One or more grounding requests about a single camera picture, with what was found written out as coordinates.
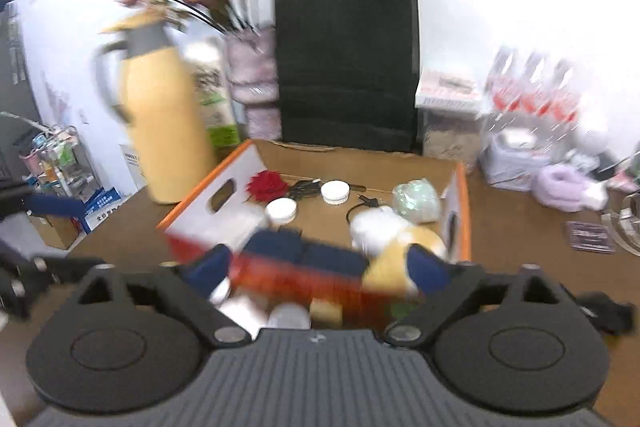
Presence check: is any clear plastic container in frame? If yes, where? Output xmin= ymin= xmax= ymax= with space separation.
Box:
xmin=421 ymin=107 xmax=482 ymax=160

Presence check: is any white round camera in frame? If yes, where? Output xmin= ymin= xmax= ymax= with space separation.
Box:
xmin=574 ymin=114 xmax=610 ymax=155

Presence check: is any red rose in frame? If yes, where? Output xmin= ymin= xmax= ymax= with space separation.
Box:
xmin=247 ymin=171 xmax=291 ymax=204

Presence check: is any flat white box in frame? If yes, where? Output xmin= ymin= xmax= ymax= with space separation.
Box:
xmin=415 ymin=68 xmax=483 ymax=110

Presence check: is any black paper bag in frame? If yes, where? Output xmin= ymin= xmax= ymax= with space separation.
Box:
xmin=272 ymin=0 xmax=420 ymax=154

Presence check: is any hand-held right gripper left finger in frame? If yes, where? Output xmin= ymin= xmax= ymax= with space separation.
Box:
xmin=77 ymin=244 xmax=253 ymax=349

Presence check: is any white round lid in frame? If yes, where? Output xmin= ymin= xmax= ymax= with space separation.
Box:
xmin=265 ymin=198 xmax=299 ymax=226
xmin=320 ymin=180 xmax=351 ymax=206

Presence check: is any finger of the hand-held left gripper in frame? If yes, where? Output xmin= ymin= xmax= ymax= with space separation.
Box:
xmin=27 ymin=194 xmax=87 ymax=220
xmin=0 ymin=247 xmax=108 ymax=320

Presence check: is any yellow thermos jug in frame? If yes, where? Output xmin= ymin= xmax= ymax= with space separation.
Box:
xmin=92 ymin=7 xmax=221 ymax=205

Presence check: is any marbled purple vase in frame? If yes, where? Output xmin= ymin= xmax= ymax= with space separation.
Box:
xmin=225 ymin=27 xmax=281 ymax=142

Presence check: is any brown cardboard box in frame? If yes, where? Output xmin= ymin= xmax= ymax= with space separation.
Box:
xmin=29 ymin=212 xmax=82 ymax=251

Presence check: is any white plush toy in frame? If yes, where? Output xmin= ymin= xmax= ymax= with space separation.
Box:
xmin=349 ymin=207 xmax=412 ymax=258

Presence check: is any black usb cable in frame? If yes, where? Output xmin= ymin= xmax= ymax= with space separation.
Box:
xmin=287 ymin=178 xmax=326 ymax=201

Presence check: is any yellow plush toy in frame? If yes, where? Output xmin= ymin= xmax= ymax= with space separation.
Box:
xmin=362 ymin=227 xmax=449 ymax=297

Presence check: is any white green carton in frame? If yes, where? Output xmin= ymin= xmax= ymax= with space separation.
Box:
xmin=192 ymin=44 xmax=242 ymax=152

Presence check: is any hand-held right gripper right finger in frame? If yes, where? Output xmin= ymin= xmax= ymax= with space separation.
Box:
xmin=385 ymin=246 xmax=576 ymax=349

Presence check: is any clear acrylic stand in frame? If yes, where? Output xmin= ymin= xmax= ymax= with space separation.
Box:
xmin=601 ymin=193 xmax=640 ymax=254

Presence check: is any iridescent ball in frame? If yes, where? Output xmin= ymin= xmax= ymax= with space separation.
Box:
xmin=392 ymin=179 xmax=444 ymax=226

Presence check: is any navy fabric pouch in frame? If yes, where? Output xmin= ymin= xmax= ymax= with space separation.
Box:
xmin=245 ymin=229 xmax=371 ymax=279

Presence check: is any red cardboard box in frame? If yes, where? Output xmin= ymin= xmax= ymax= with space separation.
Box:
xmin=157 ymin=139 xmax=472 ymax=323

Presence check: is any clear water bottle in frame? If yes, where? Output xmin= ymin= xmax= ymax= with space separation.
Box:
xmin=517 ymin=52 xmax=551 ymax=142
xmin=487 ymin=47 xmax=523 ymax=142
xmin=545 ymin=57 xmax=583 ymax=142

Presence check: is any metal wire rack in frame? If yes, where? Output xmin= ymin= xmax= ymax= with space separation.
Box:
xmin=20 ymin=126 xmax=97 ymax=210

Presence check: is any black card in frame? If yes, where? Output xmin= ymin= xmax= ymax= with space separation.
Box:
xmin=566 ymin=221 xmax=617 ymax=254

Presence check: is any white earbuds case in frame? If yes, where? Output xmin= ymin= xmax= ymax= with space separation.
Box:
xmin=497 ymin=129 xmax=538 ymax=152

